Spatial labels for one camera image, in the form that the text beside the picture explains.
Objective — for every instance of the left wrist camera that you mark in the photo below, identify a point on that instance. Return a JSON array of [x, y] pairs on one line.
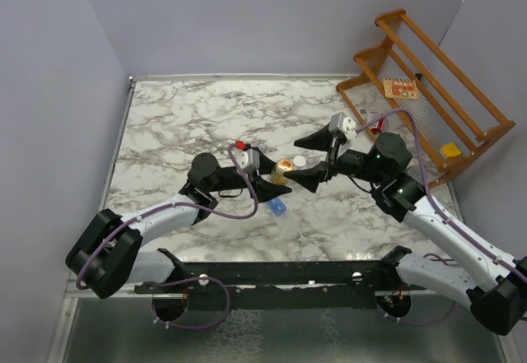
[[246, 157]]

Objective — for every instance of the orange snack packet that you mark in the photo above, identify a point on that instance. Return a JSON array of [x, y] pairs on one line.
[[404, 89]]

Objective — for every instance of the small amber pill bottle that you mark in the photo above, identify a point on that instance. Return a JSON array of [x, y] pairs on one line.
[[281, 167]]

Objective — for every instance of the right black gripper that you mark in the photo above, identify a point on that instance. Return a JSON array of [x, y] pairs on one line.
[[310, 178]]

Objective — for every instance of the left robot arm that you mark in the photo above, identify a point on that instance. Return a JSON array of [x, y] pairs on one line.
[[106, 256]]

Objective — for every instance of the blue weekly pill organizer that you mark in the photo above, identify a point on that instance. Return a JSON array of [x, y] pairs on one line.
[[276, 206]]

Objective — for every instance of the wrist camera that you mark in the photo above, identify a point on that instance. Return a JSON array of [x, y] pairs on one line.
[[343, 128], [246, 157]]

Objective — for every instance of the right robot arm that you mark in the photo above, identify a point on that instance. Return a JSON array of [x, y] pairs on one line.
[[487, 281]]

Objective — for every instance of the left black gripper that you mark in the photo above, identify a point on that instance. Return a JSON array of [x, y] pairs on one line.
[[263, 190]]

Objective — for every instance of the white pill bottle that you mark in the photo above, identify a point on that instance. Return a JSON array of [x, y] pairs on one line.
[[299, 163]]

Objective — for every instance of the red white medicine box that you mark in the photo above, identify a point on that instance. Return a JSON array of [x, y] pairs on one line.
[[380, 125]]

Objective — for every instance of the yellow lidded jar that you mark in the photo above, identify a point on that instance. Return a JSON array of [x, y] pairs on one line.
[[450, 151]]

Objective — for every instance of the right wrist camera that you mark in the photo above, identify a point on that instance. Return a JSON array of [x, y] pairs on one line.
[[343, 128]]

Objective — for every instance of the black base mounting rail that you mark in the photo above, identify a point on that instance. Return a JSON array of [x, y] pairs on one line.
[[280, 285]]

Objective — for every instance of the wooden tiered shelf rack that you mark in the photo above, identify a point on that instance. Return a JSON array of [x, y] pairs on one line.
[[449, 107]]

